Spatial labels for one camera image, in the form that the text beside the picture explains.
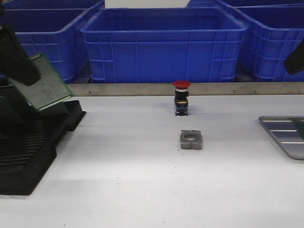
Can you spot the grey metal tray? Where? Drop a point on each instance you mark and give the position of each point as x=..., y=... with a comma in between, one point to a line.
x=282, y=130

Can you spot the large blue crate right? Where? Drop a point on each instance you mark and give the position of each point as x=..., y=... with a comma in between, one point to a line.
x=273, y=33

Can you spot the blue crate back right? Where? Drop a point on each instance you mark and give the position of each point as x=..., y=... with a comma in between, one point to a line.
x=241, y=3

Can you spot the grey metal clamp block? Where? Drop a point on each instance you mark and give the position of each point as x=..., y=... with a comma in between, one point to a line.
x=191, y=140

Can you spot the blue crate back left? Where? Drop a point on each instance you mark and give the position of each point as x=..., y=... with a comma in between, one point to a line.
x=52, y=4

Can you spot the large blue crate left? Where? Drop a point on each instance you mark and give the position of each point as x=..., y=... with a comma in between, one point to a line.
x=54, y=32

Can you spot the large blue crate centre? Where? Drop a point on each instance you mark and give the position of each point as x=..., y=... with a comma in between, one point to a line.
x=200, y=45

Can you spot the black slotted board rack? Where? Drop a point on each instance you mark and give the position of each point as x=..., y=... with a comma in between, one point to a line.
x=27, y=150

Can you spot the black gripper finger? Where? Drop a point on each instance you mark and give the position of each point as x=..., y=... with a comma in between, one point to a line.
x=295, y=62
x=14, y=61

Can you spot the large blue crate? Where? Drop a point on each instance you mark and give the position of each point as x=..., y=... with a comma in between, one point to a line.
x=54, y=32
x=200, y=45
x=273, y=33

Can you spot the red emergency stop button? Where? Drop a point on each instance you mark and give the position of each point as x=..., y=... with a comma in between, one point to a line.
x=180, y=99

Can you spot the green board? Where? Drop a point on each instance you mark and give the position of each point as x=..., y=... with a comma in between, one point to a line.
x=299, y=126
x=58, y=108
x=15, y=99
x=8, y=116
x=49, y=90

